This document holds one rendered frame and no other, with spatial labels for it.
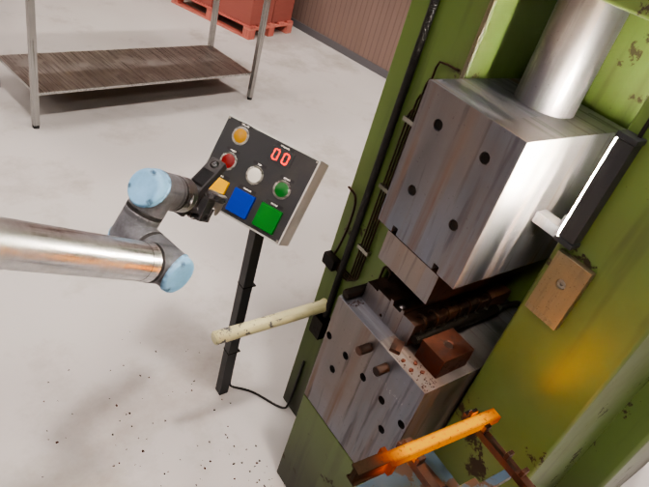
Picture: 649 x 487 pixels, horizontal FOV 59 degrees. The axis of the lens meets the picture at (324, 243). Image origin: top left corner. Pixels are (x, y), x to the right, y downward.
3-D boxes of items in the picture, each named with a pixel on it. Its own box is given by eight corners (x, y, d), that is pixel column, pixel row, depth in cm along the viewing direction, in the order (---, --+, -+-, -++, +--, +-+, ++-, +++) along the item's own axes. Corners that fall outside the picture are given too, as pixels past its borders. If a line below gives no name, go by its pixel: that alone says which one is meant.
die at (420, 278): (425, 304, 145) (438, 276, 139) (377, 257, 156) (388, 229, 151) (522, 272, 169) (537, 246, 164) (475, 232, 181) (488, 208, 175)
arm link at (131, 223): (121, 267, 127) (149, 220, 125) (93, 239, 132) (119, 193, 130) (151, 271, 135) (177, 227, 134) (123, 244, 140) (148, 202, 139)
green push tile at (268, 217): (271, 235, 168) (282, 212, 167) (250, 223, 170) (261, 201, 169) (273, 235, 170) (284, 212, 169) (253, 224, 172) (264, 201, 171)
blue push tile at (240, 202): (244, 219, 171) (255, 197, 170) (224, 208, 173) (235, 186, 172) (246, 220, 173) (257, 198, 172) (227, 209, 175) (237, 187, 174)
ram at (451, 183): (477, 313, 132) (561, 164, 109) (377, 218, 154) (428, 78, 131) (576, 275, 156) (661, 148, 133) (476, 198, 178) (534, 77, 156)
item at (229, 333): (216, 350, 178) (218, 338, 175) (209, 338, 181) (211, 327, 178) (327, 315, 204) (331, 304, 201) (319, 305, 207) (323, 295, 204)
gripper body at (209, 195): (188, 211, 156) (163, 206, 144) (201, 182, 155) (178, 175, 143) (210, 223, 154) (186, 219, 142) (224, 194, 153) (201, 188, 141)
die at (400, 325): (405, 346, 154) (415, 324, 149) (361, 298, 165) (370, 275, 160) (500, 308, 178) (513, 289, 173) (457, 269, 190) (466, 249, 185)
